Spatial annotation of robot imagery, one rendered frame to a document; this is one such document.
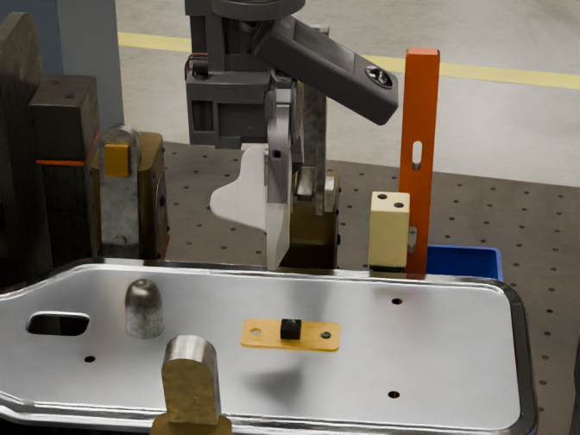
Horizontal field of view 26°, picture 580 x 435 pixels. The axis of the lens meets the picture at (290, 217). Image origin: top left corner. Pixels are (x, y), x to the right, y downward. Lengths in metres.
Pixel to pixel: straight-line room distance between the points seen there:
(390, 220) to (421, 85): 0.12
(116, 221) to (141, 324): 0.16
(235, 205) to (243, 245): 0.82
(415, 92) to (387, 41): 3.05
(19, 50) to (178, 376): 0.45
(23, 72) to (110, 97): 0.58
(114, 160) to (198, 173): 0.76
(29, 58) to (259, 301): 0.34
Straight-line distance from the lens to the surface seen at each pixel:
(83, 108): 1.21
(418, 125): 1.13
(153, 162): 1.20
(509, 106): 3.77
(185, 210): 1.84
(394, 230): 1.14
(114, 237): 1.21
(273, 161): 0.91
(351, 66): 0.94
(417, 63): 1.11
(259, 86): 0.92
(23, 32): 1.23
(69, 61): 1.65
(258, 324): 1.09
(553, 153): 3.54
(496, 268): 1.57
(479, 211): 1.85
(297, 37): 0.92
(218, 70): 0.94
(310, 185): 1.15
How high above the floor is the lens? 1.64
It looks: 31 degrees down
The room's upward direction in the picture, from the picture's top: straight up
